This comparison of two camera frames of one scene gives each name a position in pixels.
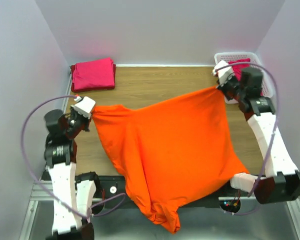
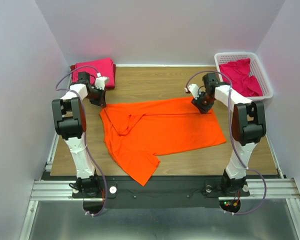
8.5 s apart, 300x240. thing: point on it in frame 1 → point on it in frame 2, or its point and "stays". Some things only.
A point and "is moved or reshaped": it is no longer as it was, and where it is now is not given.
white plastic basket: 255,63 stays
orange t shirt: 172,150 is moved or reshaped
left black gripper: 86,119 → 101,101
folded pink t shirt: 96,73 stays
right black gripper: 223,87 → 202,108
